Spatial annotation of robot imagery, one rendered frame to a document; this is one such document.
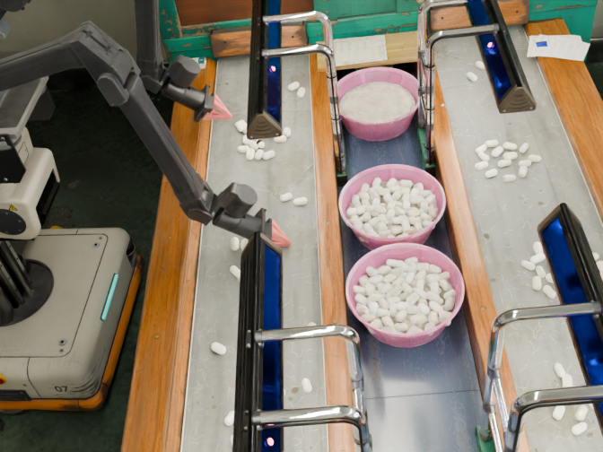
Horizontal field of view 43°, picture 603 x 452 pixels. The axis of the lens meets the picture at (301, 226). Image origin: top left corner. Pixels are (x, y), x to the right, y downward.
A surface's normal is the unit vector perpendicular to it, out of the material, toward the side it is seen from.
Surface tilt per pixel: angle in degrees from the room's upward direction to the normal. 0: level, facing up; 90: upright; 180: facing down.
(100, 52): 51
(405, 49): 0
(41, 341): 0
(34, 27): 90
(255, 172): 0
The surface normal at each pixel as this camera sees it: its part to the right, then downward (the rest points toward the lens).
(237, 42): -0.03, 0.40
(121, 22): -0.07, 0.73
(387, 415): -0.11, -0.69
